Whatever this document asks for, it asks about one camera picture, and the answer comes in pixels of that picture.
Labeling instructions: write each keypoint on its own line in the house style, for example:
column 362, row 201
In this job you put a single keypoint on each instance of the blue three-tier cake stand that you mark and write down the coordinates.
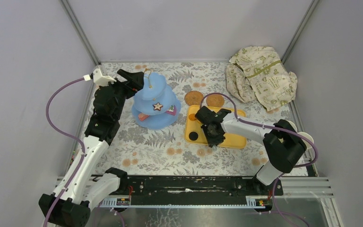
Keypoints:
column 155, row 90

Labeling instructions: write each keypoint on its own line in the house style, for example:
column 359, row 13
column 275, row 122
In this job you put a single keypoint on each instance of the green paper cup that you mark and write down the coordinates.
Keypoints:
column 293, row 125

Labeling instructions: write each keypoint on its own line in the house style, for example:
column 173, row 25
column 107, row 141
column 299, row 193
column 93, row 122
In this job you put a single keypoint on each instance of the orange round cookie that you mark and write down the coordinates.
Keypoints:
column 192, row 117

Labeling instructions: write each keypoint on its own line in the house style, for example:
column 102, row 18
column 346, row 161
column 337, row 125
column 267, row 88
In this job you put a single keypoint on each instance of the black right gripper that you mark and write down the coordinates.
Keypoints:
column 217, row 141

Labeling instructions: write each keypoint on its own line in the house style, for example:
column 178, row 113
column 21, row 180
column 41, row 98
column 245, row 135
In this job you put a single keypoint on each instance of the printed cloth bag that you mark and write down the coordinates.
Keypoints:
column 257, row 73

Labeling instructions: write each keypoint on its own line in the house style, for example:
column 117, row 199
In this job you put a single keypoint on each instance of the woven rattan coaster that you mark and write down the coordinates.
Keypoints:
column 215, row 100
column 193, row 98

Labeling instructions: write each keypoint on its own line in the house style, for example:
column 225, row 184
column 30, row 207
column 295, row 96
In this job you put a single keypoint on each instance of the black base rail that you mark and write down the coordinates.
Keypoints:
column 241, row 185

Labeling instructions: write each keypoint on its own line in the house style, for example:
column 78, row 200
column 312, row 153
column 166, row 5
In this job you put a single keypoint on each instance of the purple cake slice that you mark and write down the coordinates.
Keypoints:
column 172, row 110

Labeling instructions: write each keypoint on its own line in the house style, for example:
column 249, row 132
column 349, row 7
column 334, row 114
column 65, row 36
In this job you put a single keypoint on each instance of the yellow serving tray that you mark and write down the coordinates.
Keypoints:
column 230, row 141

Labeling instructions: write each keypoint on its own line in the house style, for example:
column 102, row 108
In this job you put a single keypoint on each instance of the pink cake slice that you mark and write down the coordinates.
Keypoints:
column 142, row 117

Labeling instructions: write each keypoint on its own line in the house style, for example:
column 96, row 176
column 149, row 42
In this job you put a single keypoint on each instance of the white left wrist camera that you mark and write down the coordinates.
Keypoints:
column 99, row 77

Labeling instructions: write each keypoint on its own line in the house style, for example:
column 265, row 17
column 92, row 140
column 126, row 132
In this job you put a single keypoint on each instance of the star shaped cookie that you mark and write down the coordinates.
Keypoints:
column 157, row 107

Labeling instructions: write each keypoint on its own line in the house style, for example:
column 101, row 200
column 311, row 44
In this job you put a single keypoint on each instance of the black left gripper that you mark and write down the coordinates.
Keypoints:
column 126, row 86

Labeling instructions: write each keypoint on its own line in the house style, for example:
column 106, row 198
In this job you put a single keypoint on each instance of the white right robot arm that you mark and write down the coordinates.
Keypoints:
column 283, row 144

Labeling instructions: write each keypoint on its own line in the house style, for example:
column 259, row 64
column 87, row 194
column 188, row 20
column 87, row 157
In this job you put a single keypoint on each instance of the pink paper cup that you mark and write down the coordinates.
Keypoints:
column 307, row 139

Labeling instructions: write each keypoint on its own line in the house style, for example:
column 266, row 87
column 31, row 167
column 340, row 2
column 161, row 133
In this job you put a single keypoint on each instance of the floral tablecloth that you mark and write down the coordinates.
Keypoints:
column 140, row 151

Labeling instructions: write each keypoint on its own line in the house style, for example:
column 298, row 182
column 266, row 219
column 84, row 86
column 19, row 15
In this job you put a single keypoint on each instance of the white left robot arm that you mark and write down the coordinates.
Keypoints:
column 71, row 203

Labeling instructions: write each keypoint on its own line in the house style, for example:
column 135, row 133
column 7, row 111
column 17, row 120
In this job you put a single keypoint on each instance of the black round cookie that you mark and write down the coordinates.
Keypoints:
column 193, row 136

